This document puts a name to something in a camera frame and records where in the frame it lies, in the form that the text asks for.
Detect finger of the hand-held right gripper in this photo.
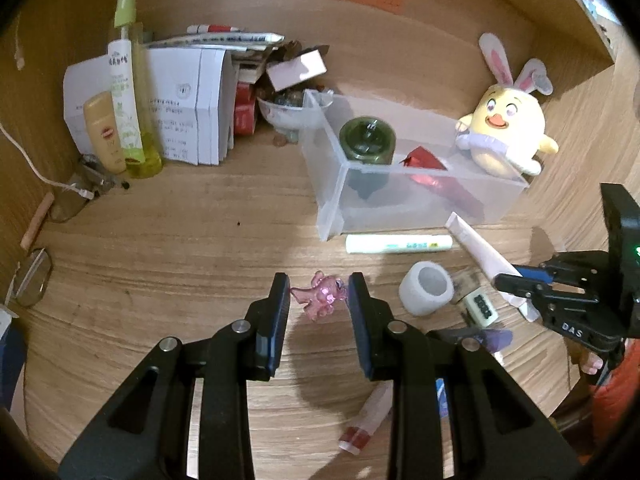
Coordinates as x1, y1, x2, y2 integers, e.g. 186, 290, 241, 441
511, 262, 566, 283
494, 272, 551, 313

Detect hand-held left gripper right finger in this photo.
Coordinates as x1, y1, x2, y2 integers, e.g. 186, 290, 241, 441
348, 272, 583, 480

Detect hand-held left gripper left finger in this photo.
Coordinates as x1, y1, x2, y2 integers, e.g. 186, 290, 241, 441
57, 272, 292, 480

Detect pink translucent figurine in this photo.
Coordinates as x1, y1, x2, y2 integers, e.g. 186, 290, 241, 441
290, 270, 346, 325

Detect white mahjong tile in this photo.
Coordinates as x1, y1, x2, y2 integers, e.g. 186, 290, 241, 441
461, 290, 499, 326

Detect plain white tube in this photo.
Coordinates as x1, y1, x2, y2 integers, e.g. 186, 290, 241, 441
445, 211, 541, 322

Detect purple tube with dark cap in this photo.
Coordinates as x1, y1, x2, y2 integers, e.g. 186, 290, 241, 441
452, 329, 514, 356

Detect clear plastic box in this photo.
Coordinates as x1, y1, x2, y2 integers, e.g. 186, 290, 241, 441
300, 89, 530, 241

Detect dark green glass jar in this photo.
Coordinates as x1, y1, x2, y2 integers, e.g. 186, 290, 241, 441
339, 116, 397, 197

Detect person's right forearm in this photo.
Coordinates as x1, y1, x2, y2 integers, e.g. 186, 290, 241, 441
592, 337, 640, 458

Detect person's right hand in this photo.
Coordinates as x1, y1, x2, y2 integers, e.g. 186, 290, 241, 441
570, 340, 608, 376

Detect white tape roll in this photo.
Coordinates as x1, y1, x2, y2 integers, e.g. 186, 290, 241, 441
398, 261, 455, 317

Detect white tube with green print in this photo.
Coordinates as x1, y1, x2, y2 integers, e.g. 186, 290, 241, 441
345, 233, 453, 255

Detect pink tube with red cap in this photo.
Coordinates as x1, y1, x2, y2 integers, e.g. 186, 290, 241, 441
337, 385, 393, 456

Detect yellow chick plush toy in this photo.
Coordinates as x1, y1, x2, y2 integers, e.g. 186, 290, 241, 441
454, 32, 560, 177

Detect red packet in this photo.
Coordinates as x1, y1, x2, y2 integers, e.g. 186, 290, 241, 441
402, 145, 485, 217

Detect folded white paper leaflets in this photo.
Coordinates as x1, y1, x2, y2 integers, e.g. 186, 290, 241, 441
142, 44, 237, 167

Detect small cardboard box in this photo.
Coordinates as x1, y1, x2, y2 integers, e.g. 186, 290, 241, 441
265, 45, 331, 93

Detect clear eyeglasses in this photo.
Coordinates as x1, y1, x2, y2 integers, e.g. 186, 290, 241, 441
10, 156, 132, 309

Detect tan sunscreen bottle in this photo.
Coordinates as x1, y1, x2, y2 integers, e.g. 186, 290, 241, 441
82, 91, 127, 175

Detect wooden stick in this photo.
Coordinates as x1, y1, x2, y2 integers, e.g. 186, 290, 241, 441
21, 192, 55, 248

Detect yellow-green spray bottle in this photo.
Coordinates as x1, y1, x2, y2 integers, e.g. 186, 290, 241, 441
106, 0, 164, 180

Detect white printed tube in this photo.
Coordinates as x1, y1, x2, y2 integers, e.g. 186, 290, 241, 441
150, 31, 286, 52

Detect blue white box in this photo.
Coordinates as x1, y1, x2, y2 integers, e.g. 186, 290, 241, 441
0, 302, 27, 413

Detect red white marker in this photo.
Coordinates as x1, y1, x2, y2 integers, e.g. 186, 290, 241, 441
186, 23, 246, 36

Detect white paper box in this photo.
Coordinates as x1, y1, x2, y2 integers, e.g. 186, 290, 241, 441
63, 57, 121, 157

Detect white cable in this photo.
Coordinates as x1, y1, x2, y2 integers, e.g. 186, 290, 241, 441
0, 122, 95, 201

